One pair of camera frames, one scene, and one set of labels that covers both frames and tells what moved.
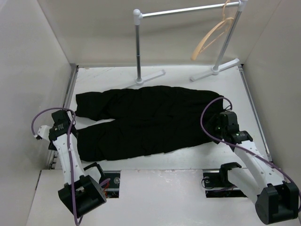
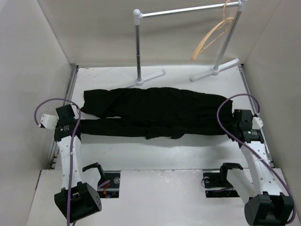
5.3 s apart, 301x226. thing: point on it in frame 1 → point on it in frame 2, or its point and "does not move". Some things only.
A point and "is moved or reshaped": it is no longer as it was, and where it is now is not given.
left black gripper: x=52 y=145 → x=58 y=125
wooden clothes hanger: x=198 y=49 does not move
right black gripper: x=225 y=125 → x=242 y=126
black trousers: x=143 y=118 is moved or reshaped
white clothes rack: x=138 y=15 does not move
